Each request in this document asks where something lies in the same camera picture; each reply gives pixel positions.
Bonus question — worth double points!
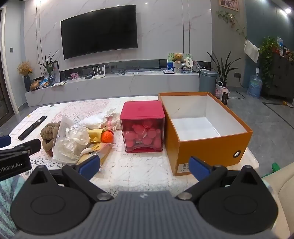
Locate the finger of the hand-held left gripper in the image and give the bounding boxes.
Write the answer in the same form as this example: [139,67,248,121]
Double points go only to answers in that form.
[0,139,42,159]
[0,135,11,149]

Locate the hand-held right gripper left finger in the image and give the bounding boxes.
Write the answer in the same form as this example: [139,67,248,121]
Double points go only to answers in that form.
[25,155,114,203]

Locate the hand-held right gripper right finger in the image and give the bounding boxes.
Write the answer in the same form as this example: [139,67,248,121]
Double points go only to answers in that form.
[176,156,263,203]

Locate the orange cardboard box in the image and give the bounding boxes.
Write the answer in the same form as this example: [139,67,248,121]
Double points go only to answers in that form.
[158,92,253,177]

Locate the yellow paper packet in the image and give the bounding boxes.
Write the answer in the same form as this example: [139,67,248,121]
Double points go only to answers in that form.
[87,129,115,166]

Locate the brown plush toy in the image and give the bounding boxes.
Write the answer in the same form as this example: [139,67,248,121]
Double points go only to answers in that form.
[41,122,61,158]

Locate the clear plastic bag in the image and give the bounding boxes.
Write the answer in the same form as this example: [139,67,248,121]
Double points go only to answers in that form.
[52,115,91,163]

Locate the orange crocheted ball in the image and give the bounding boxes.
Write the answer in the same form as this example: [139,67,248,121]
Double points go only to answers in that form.
[101,129,114,143]

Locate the white cloth bag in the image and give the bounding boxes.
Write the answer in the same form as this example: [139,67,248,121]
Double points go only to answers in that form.
[79,108,122,131]

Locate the pink crocheted toy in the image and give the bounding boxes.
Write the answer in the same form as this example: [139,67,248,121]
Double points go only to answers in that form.
[104,117,120,131]

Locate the black remote control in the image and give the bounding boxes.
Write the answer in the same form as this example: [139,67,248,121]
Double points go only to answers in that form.
[18,116,47,140]

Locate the lace tablecloth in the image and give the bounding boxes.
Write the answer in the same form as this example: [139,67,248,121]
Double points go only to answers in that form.
[0,95,260,198]

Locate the brown round bread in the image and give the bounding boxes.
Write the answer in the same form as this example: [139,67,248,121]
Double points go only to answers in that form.
[30,79,43,92]

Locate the dark vase with dried flowers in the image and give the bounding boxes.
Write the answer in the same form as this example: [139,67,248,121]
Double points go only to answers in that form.
[17,61,34,92]

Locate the small white heater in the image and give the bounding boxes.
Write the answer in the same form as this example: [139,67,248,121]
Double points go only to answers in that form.
[219,87,230,106]

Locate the green toy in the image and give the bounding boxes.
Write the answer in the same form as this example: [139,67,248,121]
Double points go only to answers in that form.
[264,162,282,177]

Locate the red plastic box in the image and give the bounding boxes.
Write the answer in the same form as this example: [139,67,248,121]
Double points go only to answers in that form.
[120,100,166,153]

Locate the pink woven basket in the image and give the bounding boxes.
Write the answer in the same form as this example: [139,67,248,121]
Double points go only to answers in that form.
[215,81,224,97]

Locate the green potted plant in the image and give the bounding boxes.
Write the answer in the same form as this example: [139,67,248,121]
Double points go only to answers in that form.
[38,49,60,83]

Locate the white marble tv console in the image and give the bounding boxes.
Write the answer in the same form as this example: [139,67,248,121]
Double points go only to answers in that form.
[25,70,200,107]

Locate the grey trash can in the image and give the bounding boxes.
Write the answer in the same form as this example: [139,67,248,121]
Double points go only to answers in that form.
[199,69,218,93]

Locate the beige sofa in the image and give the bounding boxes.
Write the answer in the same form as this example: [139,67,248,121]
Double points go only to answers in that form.
[262,161,294,239]

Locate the white router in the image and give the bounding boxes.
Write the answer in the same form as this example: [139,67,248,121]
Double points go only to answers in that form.
[92,65,106,79]

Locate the blue water jug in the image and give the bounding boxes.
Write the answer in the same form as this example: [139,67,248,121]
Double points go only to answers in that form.
[247,67,263,98]

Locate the tall leafy potted plant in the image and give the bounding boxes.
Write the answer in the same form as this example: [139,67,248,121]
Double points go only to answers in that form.
[207,51,239,89]

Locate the white round fan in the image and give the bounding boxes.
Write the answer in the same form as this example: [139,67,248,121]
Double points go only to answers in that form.
[184,57,193,73]

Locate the green printed board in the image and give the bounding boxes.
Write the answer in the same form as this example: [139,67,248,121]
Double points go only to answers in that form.
[167,52,193,70]

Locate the dark dresser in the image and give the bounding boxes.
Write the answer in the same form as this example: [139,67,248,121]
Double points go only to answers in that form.
[262,54,294,104]

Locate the white towel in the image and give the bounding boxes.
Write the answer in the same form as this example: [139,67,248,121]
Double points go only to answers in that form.
[243,39,260,63]

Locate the green ivy plant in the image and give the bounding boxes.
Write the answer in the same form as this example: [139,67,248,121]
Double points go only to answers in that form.
[258,36,279,88]

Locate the hanging vine plant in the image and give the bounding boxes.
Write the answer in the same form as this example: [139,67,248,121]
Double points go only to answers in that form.
[216,10,247,38]

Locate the black wall television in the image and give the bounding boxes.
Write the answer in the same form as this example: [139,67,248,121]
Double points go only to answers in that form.
[60,4,138,60]

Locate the framed wall picture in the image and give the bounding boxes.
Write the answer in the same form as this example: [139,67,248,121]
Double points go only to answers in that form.
[218,0,240,12]

